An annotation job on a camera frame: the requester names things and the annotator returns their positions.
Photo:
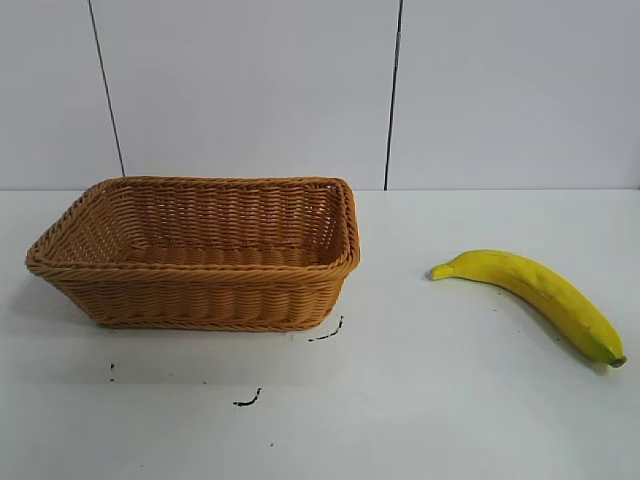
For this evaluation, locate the yellow banana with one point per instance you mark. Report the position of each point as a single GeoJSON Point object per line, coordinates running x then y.
{"type": "Point", "coordinates": [545, 290]}

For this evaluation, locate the brown woven wicker basket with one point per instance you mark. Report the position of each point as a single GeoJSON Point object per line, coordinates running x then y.
{"type": "Point", "coordinates": [200, 295]}

